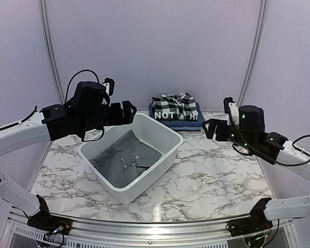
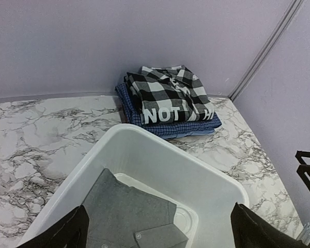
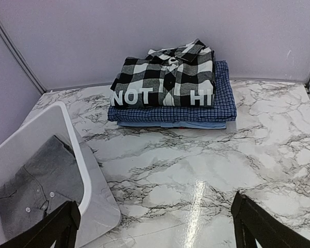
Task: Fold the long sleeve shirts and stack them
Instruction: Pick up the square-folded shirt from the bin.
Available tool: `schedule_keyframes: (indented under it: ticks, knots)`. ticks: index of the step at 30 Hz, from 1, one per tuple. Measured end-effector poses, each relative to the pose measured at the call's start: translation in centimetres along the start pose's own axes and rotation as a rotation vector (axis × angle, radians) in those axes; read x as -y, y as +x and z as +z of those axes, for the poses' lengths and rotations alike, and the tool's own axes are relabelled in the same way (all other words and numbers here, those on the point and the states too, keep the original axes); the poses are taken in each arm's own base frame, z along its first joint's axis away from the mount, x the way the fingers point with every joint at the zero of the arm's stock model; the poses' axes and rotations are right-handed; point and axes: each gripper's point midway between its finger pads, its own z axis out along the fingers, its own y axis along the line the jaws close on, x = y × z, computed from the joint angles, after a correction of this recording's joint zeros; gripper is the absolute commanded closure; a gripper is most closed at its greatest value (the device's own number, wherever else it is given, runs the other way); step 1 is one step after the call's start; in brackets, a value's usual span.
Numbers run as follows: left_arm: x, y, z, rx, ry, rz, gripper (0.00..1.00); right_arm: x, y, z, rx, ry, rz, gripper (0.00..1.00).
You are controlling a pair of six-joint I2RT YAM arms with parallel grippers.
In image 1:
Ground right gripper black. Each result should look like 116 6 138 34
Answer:
202 119 255 152

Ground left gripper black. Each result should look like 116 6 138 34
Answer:
79 100 137 133

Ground white plastic bin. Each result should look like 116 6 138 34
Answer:
78 112 183 204

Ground grey long sleeve shirt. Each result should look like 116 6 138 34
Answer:
90 130 162 188

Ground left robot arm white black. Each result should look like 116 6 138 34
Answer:
0 78 137 230

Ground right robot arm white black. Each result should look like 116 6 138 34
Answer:
202 99 310 231

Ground blue checked folded shirt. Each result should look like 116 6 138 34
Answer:
158 103 205 131

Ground black shirt white letters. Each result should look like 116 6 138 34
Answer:
153 110 198 121

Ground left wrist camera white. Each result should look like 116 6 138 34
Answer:
102 77 115 96

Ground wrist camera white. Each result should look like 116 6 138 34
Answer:
223 97 240 126
102 77 115 96

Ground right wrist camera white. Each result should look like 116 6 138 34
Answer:
223 97 240 126

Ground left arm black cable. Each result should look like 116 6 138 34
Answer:
65 69 100 104

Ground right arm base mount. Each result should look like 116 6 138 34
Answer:
225 197 273 237

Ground right wall aluminium profile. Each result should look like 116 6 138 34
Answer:
237 0 268 106

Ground wall aluminium profile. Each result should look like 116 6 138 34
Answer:
39 0 65 104
237 0 268 106

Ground left wall aluminium profile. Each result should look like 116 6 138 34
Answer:
39 0 65 104

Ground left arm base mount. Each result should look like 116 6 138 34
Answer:
25 195 72 235

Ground aluminium frame rail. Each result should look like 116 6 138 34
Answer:
0 208 300 247

